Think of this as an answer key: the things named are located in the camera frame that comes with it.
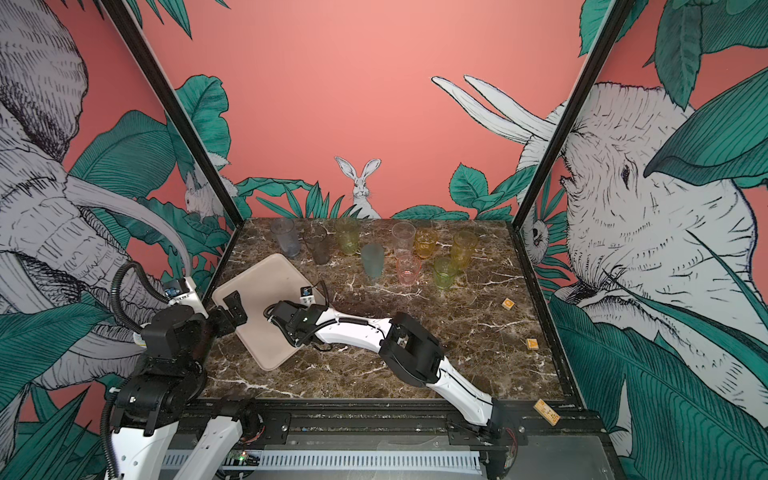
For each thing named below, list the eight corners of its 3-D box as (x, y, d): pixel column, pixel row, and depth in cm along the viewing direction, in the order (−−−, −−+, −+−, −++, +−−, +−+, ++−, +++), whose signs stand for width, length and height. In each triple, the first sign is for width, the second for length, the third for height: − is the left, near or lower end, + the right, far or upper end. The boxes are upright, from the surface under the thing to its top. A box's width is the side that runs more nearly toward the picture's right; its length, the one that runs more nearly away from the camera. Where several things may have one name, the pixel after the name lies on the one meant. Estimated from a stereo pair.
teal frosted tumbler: (362, 276, 106) (360, 266, 102) (363, 254, 113) (362, 244, 108) (383, 276, 106) (383, 266, 102) (384, 254, 113) (384, 244, 108)
